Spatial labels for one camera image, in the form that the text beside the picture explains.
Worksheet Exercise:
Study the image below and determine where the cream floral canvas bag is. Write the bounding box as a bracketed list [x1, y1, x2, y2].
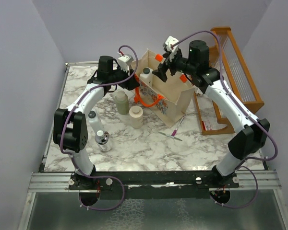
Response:
[136, 49, 194, 127]

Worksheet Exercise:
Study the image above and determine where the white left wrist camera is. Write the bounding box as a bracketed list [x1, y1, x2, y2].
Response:
[117, 54, 134, 73]

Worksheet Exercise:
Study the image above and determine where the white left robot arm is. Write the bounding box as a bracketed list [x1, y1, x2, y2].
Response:
[53, 54, 139, 189]

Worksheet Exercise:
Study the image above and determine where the silver pen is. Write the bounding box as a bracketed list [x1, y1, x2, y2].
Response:
[158, 131, 182, 141]

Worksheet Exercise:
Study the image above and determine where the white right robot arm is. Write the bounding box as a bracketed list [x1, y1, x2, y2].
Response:
[153, 36, 270, 187]

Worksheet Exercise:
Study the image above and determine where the beige bottle beige cap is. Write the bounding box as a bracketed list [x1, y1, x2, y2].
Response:
[129, 106, 143, 129]

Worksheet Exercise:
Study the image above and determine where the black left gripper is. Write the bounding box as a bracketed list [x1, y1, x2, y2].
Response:
[109, 63, 140, 91]

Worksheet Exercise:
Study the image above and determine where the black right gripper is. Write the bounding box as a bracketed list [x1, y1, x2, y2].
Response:
[151, 49, 196, 82]

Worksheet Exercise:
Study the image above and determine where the wooden rack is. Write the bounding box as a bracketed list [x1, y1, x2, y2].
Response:
[210, 27, 264, 114]

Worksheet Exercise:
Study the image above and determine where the white square bottle dark cap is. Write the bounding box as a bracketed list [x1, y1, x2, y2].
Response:
[140, 67, 153, 87]

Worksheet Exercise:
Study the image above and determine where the green bottle white cap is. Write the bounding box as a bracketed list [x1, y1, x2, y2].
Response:
[114, 91, 129, 115]

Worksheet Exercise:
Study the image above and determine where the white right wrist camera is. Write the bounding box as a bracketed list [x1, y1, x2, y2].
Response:
[163, 36, 179, 61]

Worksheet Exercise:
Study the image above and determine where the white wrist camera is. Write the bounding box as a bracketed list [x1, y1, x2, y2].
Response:
[117, 54, 134, 73]
[163, 36, 179, 61]

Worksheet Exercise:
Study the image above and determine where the silver chrome bottle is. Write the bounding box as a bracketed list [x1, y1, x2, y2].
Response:
[95, 130, 112, 152]

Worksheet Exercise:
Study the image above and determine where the pink white pen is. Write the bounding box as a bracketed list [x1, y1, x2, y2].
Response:
[171, 116, 185, 137]

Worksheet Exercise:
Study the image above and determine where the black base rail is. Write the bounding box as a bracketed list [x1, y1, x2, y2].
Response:
[69, 171, 239, 200]

